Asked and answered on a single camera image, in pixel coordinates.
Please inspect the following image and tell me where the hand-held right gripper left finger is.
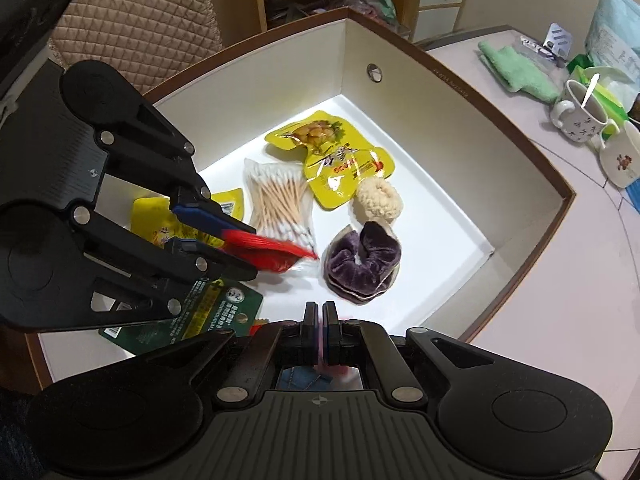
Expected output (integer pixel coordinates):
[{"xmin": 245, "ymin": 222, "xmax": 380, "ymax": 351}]
[{"xmin": 134, "ymin": 301, "xmax": 321, "ymax": 404}]

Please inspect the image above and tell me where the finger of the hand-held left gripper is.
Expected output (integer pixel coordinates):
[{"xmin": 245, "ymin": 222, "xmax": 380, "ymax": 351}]
[
  {"xmin": 69, "ymin": 205, "xmax": 259, "ymax": 320},
  {"xmin": 96, "ymin": 102, "xmax": 242, "ymax": 234}
]

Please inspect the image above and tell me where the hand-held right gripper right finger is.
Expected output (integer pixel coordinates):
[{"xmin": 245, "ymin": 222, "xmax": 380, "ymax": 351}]
[{"xmin": 322, "ymin": 301, "xmax": 497, "ymax": 404}]

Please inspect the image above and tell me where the blue binder clip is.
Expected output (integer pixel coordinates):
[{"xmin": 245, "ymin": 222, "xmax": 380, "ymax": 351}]
[{"xmin": 277, "ymin": 365, "xmax": 334, "ymax": 391}]

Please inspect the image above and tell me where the green card packet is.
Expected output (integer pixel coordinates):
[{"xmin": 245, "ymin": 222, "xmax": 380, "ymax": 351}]
[{"xmin": 98, "ymin": 279, "xmax": 265, "ymax": 357}]

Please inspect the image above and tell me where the yellow snack pouch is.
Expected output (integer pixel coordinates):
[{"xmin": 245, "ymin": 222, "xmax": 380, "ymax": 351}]
[
  {"xmin": 263, "ymin": 115, "xmax": 397, "ymax": 211},
  {"xmin": 130, "ymin": 187, "xmax": 246, "ymax": 252}
]

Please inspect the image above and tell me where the purple velvet scrunchie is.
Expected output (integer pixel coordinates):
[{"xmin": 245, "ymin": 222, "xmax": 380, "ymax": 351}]
[{"xmin": 322, "ymin": 220, "xmax": 404, "ymax": 304}]

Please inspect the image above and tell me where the red candy packet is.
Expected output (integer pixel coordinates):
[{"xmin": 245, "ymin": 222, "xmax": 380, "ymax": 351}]
[{"xmin": 221, "ymin": 228, "xmax": 320, "ymax": 274}]

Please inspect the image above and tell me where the bag of cotton swabs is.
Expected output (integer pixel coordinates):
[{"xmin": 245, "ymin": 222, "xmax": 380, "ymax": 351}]
[{"xmin": 243, "ymin": 157, "xmax": 321, "ymax": 277}]

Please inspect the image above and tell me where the cream knitted scrunchie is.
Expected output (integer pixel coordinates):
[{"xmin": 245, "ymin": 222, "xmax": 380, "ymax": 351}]
[{"xmin": 352, "ymin": 177, "xmax": 401, "ymax": 224}]

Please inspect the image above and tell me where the brown box with white inside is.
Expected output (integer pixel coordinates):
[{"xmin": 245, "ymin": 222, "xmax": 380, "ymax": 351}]
[{"xmin": 25, "ymin": 7, "xmax": 576, "ymax": 397}]

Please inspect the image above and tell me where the beige quilted chair cover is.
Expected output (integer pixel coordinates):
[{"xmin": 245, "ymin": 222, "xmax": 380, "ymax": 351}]
[{"xmin": 49, "ymin": 0, "xmax": 224, "ymax": 97}]

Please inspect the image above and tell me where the white drawer unit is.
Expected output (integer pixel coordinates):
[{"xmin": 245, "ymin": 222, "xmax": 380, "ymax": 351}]
[{"xmin": 414, "ymin": 0, "xmax": 469, "ymax": 44}]

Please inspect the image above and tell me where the light green cloth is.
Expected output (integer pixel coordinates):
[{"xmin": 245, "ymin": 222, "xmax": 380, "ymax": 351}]
[{"xmin": 477, "ymin": 39, "xmax": 561, "ymax": 104}]

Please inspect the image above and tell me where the white patterned mug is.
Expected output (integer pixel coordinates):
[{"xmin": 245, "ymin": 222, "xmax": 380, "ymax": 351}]
[{"xmin": 549, "ymin": 79, "xmax": 622, "ymax": 144}]

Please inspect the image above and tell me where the white cup with bear print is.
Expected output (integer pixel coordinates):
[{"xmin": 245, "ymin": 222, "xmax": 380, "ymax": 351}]
[{"xmin": 597, "ymin": 119, "xmax": 640, "ymax": 189}]

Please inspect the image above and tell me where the metal spoon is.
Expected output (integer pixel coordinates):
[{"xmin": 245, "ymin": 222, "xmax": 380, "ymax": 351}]
[{"xmin": 579, "ymin": 73, "xmax": 601, "ymax": 109}]

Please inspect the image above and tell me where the green tissue pack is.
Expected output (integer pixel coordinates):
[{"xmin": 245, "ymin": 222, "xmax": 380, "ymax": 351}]
[{"xmin": 569, "ymin": 54, "xmax": 632, "ymax": 122}]

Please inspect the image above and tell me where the small striped packet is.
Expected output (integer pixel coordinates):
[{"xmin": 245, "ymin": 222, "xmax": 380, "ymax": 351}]
[{"xmin": 542, "ymin": 23, "xmax": 574, "ymax": 62}]

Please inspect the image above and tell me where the pale blue printed bag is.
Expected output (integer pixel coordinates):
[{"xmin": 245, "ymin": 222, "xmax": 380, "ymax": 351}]
[{"xmin": 584, "ymin": 0, "xmax": 640, "ymax": 69}]

